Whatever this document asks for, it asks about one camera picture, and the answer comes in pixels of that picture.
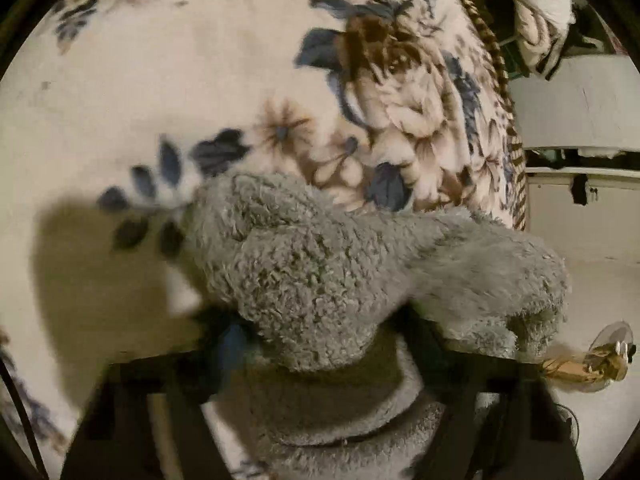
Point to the cream floral fleece blanket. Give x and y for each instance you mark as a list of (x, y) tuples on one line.
[(121, 96)]

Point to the gold metallic object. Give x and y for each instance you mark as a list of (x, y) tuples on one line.
[(607, 360)]

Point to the brown checkered bed cover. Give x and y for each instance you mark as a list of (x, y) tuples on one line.
[(514, 143)]

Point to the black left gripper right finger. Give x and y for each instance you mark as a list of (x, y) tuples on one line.
[(500, 420)]

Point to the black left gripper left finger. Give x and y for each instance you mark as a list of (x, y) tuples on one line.
[(115, 439)]

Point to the grey fluffy fleece pants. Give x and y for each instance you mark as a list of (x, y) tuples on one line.
[(333, 390)]

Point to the pile of white bedding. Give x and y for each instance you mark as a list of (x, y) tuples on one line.
[(541, 29)]

